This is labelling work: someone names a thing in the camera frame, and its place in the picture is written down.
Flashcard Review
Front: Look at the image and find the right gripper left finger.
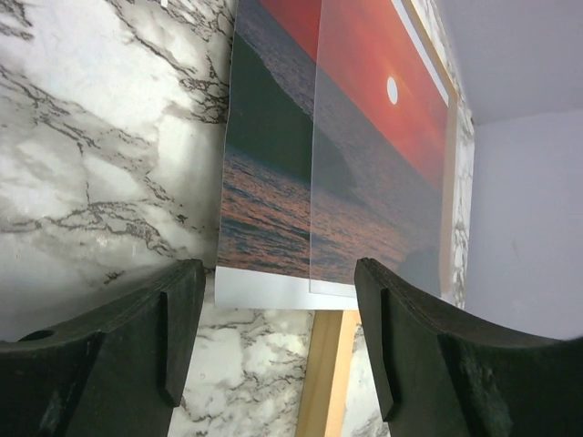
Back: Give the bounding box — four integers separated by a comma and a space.
1, 259, 205, 436

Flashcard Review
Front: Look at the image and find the sunset photo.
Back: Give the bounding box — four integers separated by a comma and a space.
215, 1, 457, 310

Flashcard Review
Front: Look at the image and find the wooden picture frame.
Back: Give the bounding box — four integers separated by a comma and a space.
295, 310, 361, 437

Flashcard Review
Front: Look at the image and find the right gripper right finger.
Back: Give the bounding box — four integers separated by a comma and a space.
354, 258, 582, 436

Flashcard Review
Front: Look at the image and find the clear acrylic glazing sheet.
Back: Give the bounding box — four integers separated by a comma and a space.
309, 1, 455, 298

